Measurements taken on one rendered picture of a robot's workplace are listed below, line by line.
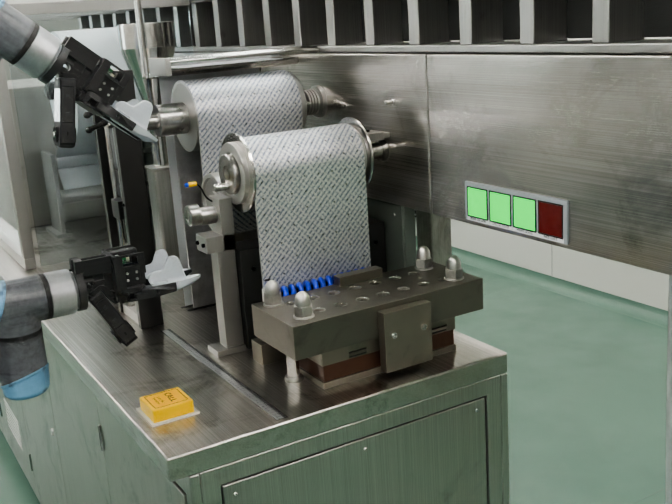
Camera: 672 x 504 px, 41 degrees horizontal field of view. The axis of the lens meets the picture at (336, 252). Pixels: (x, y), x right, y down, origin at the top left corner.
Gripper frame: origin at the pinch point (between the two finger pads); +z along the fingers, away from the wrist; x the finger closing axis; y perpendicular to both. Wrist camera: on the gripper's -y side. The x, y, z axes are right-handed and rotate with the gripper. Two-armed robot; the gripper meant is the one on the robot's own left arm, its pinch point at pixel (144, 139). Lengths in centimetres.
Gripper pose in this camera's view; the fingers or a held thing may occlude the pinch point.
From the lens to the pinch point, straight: 158.3
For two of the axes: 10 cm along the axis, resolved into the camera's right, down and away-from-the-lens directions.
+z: 7.0, 4.7, 5.3
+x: -5.1, -1.9, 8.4
